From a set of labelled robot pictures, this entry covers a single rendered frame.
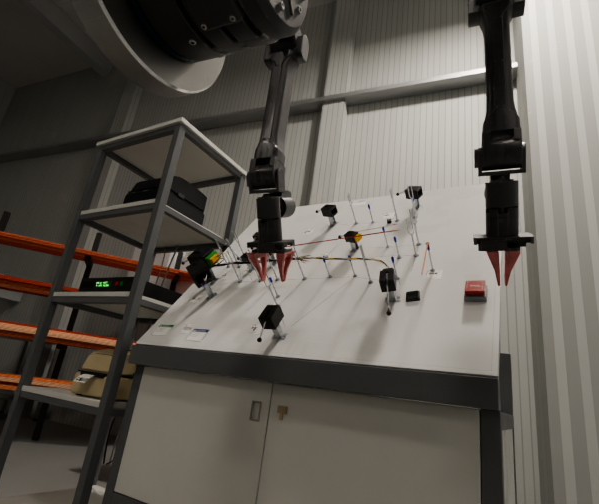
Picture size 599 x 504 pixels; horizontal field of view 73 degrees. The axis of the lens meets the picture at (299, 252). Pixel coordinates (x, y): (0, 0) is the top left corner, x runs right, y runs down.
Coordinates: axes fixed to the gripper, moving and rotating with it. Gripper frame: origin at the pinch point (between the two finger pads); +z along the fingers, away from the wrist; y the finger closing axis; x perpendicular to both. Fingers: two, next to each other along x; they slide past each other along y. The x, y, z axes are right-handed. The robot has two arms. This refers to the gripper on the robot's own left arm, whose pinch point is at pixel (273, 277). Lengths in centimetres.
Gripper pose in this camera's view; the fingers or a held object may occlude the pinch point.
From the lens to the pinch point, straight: 99.2
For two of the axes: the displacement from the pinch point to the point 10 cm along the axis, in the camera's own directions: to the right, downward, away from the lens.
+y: -9.1, 0.0, 4.1
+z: 0.6, 9.9, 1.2
